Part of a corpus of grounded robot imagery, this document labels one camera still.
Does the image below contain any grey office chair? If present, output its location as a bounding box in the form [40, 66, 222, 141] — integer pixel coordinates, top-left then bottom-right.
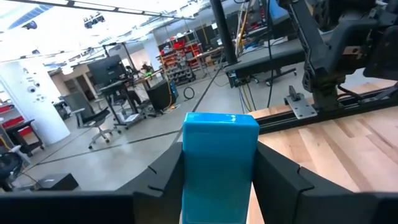
[63, 91, 122, 150]

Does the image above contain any black overhead rig beam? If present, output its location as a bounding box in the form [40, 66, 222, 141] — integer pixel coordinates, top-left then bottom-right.
[6, 0, 197, 21]

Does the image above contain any grey metal base plate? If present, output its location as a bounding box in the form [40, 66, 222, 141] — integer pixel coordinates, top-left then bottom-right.
[284, 85, 318, 120]

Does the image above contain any black pole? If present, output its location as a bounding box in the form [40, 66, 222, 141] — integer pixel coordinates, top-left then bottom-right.
[210, 0, 239, 65]

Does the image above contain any coiled black cable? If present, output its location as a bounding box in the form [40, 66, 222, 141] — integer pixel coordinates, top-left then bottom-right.
[183, 86, 196, 100]

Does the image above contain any wooden office desk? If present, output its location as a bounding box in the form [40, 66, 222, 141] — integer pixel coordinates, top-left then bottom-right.
[99, 68, 165, 129]

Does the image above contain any teal rectangular block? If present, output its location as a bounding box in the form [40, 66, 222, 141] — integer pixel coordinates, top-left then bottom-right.
[181, 111, 260, 224]

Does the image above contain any black computer monitor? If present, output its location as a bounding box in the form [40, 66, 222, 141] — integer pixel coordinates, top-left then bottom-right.
[86, 54, 127, 88]

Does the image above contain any dark grey desk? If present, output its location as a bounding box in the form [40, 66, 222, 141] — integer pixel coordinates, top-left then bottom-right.
[223, 39, 307, 88]

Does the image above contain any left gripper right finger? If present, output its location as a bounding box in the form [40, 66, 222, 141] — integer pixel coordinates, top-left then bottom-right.
[253, 141, 376, 224]

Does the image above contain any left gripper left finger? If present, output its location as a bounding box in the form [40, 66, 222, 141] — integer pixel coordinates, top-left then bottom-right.
[116, 142, 185, 224]

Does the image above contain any white round pillar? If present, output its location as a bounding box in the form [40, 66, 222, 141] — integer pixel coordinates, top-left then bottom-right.
[0, 58, 72, 146]

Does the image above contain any red storage bin shelf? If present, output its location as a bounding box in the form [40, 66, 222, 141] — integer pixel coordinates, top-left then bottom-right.
[157, 39, 205, 86]

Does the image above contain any black overhead camera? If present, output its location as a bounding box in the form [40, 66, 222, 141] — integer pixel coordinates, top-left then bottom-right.
[83, 14, 106, 29]

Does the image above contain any black computer tower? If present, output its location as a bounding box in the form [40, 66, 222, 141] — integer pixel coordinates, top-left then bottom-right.
[146, 79, 180, 112]

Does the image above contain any black floor box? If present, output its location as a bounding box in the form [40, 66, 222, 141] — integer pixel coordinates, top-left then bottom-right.
[36, 172, 80, 192]

